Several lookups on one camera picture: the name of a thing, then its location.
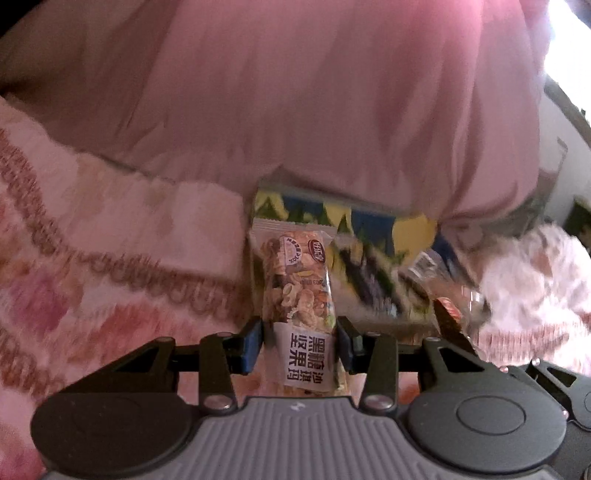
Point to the nut bar packet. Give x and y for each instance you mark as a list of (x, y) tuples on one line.
[(295, 295)]

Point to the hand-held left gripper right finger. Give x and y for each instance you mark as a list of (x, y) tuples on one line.
[(345, 348)]

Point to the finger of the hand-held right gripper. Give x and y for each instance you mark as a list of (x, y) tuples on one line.
[(554, 376)]

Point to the white tofu snack packet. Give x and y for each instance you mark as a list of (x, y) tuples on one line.
[(422, 267)]

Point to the pink curtain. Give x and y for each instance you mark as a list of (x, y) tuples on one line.
[(300, 92)]

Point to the cartoon print box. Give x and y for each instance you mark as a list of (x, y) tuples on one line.
[(369, 230)]

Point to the grey cloth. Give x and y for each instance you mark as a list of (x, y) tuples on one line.
[(540, 198)]

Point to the clear orange snack packet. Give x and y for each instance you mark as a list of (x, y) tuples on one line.
[(445, 309)]

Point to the dark wooden furniture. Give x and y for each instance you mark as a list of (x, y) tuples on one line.
[(581, 214)]

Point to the floral pink bedsheet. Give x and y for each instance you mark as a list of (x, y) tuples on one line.
[(115, 258)]

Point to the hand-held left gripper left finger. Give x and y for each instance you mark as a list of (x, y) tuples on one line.
[(251, 348)]

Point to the window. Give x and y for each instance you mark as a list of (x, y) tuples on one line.
[(570, 41)]

